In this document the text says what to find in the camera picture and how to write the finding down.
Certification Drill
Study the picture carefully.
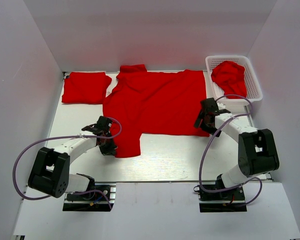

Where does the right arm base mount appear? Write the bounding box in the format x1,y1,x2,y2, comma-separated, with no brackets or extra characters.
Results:
193,185,247,213

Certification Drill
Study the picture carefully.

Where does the white plastic basket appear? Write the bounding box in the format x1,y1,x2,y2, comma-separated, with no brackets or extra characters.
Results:
205,55,263,103

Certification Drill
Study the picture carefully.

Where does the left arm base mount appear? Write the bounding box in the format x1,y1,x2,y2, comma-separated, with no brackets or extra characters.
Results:
62,182,116,212

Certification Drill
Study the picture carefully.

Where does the red t shirt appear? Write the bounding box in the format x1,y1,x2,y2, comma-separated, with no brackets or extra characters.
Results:
61,72,112,105
211,61,247,99
102,65,209,158

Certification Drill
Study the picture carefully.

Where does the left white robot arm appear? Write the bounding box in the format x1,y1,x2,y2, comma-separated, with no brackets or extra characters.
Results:
28,116,117,200

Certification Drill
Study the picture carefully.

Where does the red t shirt in basket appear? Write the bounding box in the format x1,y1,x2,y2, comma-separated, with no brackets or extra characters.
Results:
211,61,247,99

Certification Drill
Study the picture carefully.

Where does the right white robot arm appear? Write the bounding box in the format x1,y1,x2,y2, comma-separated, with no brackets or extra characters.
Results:
194,98,280,200

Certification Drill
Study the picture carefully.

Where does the folded red t shirt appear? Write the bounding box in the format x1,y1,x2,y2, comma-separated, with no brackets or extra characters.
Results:
61,72,112,105

